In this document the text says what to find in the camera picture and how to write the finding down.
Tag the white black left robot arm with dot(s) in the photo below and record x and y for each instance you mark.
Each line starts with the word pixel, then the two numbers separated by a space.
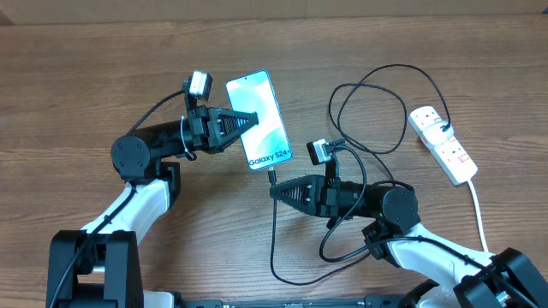
pixel 99 264

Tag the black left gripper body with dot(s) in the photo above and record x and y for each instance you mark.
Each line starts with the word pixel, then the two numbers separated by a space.
pixel 199 130

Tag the Galaxy S24 smartphone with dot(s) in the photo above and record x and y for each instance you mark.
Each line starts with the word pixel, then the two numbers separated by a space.
pixel 266 143

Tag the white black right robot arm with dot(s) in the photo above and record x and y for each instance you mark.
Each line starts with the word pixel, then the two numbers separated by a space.
pixel 457 276

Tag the white power strip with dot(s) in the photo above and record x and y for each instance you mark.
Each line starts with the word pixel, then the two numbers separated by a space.
pixel 443 144

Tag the cardboard backdrop panel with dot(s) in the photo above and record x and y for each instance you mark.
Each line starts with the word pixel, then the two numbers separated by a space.
pixel 48 12

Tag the white USB charger plug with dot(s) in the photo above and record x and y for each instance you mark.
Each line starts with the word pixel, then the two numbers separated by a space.
pixel 437 133

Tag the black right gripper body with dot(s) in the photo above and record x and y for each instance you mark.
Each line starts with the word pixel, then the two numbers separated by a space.
pixel 330 191

